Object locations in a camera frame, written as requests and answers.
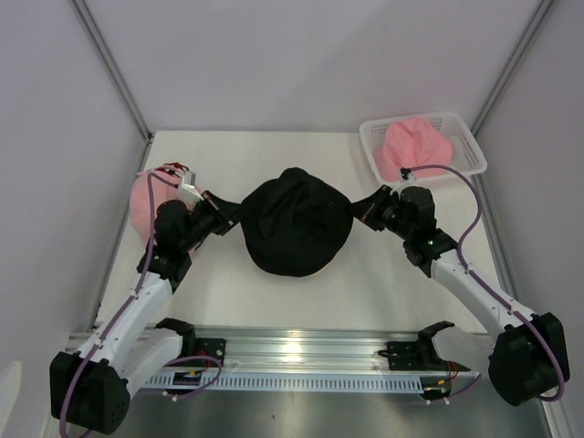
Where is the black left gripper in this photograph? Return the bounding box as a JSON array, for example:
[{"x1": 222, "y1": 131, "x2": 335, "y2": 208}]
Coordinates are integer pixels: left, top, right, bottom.
[{"x1": 179, "y1": 190, "x2": 252, "y2": 253}]

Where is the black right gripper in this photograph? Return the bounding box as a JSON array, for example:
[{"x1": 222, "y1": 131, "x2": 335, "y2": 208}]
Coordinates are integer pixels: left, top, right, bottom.
[{"x1": 345, "y1": 184, "x2": 413, "y2": 241}]

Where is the red baseball cap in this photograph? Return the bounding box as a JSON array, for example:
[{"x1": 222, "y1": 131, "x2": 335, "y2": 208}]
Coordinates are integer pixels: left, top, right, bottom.
[{"x1": 156, "y1": 162, "x2": 190, "y2": 175}]

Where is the pink baseball cap white logo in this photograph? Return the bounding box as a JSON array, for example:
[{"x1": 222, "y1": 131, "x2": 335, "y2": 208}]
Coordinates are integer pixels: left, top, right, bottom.
[{"x1": 129, "y1": 167, "x2": 194, "y2": 246}]

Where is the beige bucket hat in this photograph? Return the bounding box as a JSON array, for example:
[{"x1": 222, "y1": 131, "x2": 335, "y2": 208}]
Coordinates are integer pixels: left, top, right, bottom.
[{"x1": 303, "y1": 266, "x2": 326, "y2": 278}]

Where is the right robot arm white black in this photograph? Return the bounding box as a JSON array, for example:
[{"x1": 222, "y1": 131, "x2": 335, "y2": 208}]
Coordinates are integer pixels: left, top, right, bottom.
[{"x1": 348, "y1": 185, "x2": 570, "y2": 406}]

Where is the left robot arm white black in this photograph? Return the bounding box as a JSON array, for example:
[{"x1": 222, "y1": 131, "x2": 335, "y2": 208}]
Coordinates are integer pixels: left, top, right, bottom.
[{"x1": 49, "y1": 191, "x2": 241, "y2": 436}]

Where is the pink bucket hat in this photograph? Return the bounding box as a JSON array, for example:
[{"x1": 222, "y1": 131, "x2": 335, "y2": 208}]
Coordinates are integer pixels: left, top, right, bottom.
[{"x1": 373, "y1": 117, "x2": 453, "y2": 182}]

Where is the white plastic basket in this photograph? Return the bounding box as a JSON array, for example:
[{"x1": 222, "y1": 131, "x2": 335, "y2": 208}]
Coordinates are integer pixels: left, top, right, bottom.
[{"x1": 359, "y1": 111, "x2": 487, "y2": 186}]

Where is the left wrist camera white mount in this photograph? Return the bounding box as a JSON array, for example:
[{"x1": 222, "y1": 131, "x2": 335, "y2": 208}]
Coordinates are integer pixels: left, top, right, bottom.
[{"x1": 177, "y1": 171, "x2": 203, "y2": 204}]

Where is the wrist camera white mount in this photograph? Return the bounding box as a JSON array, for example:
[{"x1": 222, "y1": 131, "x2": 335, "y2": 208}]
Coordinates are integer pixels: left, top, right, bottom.
[
  {"x1": 392, "y1": 168, "x2": 418, "y2": 192},
  {"x1": 177, "y1": 171, "x2": 203, "y2": 204}
]

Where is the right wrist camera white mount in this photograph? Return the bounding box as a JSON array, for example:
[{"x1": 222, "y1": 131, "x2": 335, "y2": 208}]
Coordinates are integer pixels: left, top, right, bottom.
[{"x1": 392, "y1": 168, "x2": 418, "y2": 192}]

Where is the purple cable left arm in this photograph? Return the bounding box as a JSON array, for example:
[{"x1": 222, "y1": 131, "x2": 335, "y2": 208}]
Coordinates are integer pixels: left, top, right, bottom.
[{"x1": 57, "y1": 171, "x2": 223, "y2": 430}]

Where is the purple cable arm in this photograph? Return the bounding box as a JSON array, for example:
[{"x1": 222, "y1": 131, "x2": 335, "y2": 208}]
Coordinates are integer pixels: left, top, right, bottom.
[
  {"x1": 57, "y1": 171, "x2": 223, "y2": 430},
  {"x1": 403, "y1": 163, "x2": 571, "y2": 405}
]

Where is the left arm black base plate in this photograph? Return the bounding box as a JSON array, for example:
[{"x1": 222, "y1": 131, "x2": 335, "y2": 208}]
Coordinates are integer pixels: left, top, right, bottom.
[{"x1": 155, "y1": 318, "x2": 227, "y2": 369}]

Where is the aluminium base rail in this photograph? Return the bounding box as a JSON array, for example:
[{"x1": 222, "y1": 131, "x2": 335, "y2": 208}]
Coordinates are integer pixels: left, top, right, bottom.
[{"x1": 58, "y1": 326, "x2": 558, "y2": 376}]

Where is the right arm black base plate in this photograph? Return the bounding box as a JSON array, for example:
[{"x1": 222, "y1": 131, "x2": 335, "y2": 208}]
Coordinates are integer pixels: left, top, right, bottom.
[{"x1": 377, "y1": 321, "x2": 454, "y2": 371}]

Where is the white slotted cable duct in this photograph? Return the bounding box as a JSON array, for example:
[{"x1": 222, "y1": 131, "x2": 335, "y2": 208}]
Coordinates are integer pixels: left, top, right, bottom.
[{"x1": 136, "y1": 371, "x2": 480, "y2": 392}]

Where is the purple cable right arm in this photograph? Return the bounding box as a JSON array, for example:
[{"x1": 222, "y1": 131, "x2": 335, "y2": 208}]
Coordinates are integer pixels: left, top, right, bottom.
[{"x1": 403, "y1": 163, "x2": 571, "y2": 405}]

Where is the left aluminium corner post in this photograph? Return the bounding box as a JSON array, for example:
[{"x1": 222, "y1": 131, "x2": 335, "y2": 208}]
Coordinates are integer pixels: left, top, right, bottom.
[{"x1": 68, "y1": 0, "x2": 154, "y2": 142}]

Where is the aluminium corner post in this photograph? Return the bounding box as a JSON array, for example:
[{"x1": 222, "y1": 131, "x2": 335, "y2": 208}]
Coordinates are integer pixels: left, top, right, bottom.
[
  {"x1": 476, "y1": 0, "x2": 559, "y2": 121},
  {"x1": 68, "y1": 0, "x2": 154, "y2": 142}
]

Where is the right aluminium corner post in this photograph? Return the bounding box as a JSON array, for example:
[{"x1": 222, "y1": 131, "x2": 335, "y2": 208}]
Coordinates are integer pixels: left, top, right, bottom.
[{"x1": 476, "y1": 0, "x2": 559, "y2": 121}]

